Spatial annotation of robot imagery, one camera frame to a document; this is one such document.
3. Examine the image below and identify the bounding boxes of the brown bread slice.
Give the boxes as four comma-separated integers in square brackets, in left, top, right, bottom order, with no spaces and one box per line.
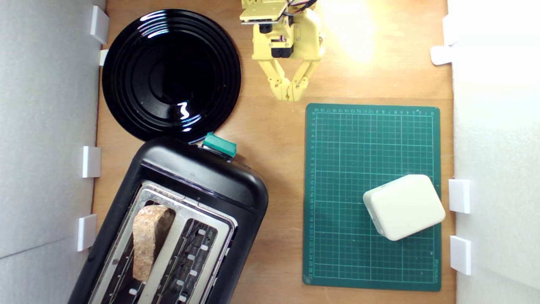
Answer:
[132,205,176,283]

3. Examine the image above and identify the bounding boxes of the green toaster lever knob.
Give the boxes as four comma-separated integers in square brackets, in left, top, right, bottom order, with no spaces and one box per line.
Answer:
[202,132,238,159]

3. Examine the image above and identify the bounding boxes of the black two-slot toaster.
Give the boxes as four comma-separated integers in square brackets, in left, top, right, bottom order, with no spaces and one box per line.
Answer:
[67,136,269,304]

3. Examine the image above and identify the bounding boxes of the green cutting mat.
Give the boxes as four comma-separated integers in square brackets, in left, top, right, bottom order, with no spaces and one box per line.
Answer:
[302,103,442,292]

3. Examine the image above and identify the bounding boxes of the black round plate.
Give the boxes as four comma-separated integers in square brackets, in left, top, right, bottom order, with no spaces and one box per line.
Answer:
[102,9,242,143]

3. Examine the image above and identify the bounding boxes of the white rounded block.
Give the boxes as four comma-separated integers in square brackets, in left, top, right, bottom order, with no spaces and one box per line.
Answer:
[363,174,446,242]

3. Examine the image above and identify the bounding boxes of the yellow wrist camera mount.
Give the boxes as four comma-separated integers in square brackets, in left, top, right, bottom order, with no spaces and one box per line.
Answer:
[240,0,288,25]

